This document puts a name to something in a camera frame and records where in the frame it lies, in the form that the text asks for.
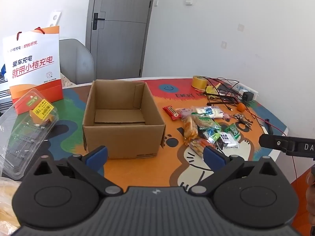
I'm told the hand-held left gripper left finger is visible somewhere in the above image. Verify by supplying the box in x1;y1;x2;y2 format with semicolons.
31;146;123;197

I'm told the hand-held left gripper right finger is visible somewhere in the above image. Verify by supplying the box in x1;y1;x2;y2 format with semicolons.
188;146;283;196

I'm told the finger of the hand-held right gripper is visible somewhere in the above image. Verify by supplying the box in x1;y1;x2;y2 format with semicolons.
259;134;296;153

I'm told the orange snack packet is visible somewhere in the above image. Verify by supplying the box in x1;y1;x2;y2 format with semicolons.
185;138;209;158

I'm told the black and white snack packet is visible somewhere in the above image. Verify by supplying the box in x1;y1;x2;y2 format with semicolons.
217;131;240;151

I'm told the blue snack packet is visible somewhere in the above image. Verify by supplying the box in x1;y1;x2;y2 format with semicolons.
200;126;222;143

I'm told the brown cardboard box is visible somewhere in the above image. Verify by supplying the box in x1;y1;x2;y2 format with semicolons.
82;79;166;160

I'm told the green snack packet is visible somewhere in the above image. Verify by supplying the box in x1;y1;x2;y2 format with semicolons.
224;124;241;140

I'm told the rice cake packet orange label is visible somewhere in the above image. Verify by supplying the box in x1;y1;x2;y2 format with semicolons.
183;116;199;140

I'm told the bread packet green label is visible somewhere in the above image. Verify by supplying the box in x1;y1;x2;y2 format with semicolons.
195;114;215;129

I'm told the white bread packet blue label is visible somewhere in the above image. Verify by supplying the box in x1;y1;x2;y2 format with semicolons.
194;106;225;120

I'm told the purple snack packet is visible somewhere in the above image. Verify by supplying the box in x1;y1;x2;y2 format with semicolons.
178;108;195;120

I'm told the red snack packet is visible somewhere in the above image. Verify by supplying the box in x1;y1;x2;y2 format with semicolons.
162;106;183;121

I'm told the person's right hand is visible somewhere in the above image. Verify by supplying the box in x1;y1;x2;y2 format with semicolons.
306;166;315;214

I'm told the bunch of keys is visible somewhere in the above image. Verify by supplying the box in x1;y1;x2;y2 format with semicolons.
233;114;253;131

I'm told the colourful printed table mat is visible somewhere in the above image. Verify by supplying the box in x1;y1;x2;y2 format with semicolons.
0;78;288;190

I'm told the white power strip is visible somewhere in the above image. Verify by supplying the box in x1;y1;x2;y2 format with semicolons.
219;80;259;101

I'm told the yellow crumpled wrapper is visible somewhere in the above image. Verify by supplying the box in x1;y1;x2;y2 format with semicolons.
205;85;220;96

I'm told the clear plastic clamshell container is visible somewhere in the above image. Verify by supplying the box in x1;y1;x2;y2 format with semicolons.
0;88;59;180

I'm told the yellow tape roll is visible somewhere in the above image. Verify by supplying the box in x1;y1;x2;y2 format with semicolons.
192;75;208;90

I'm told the polka dot cushion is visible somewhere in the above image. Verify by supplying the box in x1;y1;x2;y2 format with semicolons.
60;72;77;88

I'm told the grey chair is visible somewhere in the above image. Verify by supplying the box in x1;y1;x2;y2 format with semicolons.
59;39;96;86

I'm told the yellowish plastic bag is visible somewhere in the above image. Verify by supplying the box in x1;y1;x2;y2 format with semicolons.
0;176;23;230

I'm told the orange and white paper bag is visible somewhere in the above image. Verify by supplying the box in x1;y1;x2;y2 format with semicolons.
2;26;64;115

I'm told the grey door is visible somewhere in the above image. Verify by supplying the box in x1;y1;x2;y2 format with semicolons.
85;0;157;79

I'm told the white foam piece with holes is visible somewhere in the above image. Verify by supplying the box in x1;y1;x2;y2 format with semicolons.
48;11;62;28

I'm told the red cable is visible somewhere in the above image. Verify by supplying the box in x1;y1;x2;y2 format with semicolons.
246;107;297;185

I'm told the black wire stand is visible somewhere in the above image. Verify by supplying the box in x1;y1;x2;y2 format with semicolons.
207;94;240;107

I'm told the black cable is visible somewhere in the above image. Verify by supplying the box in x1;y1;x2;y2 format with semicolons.
205;77;258;112

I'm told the black door handle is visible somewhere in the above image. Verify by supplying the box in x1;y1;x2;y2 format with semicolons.
92;12;105;31

